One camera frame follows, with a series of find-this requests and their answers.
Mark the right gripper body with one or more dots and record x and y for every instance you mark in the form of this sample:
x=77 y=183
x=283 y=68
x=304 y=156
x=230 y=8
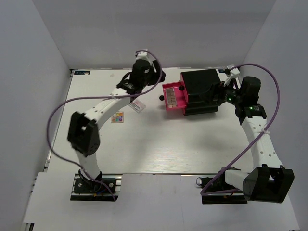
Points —
x=227 y=94

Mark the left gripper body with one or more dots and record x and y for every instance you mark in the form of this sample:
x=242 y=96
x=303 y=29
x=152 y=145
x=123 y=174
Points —
x=152 y=77

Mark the pink brown eyeshadow palette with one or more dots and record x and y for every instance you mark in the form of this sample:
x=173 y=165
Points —
x=171 y=98

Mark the black drawer organizer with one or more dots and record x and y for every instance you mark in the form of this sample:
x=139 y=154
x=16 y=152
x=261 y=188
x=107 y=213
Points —
x=198 y=90

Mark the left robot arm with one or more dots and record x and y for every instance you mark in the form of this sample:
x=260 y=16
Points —
x=84 y=128

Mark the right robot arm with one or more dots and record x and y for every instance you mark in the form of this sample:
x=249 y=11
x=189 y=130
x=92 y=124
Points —
x=257 y=173

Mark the white labelled card box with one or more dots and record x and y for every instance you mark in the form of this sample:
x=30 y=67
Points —
x=137 y=106

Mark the colourful eyeshadow palette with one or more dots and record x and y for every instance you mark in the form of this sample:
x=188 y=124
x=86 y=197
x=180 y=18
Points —
x=118 y=117

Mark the blue label left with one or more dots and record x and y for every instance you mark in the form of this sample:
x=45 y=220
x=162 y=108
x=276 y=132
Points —
x=81 y=72

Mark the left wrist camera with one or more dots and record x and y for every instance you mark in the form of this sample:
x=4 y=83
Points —
x=142 y=55

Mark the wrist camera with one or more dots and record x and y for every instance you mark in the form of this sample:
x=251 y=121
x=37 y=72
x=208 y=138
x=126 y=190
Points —
x=142 y=55
x=232 y=72

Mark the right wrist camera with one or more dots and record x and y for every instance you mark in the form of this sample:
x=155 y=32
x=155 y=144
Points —
x=232 y=72

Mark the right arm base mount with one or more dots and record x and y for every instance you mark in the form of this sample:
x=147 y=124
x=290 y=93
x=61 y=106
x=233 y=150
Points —
x=223 y=193

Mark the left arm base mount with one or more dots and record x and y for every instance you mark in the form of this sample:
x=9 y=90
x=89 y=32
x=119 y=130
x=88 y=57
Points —
x=85 y=190

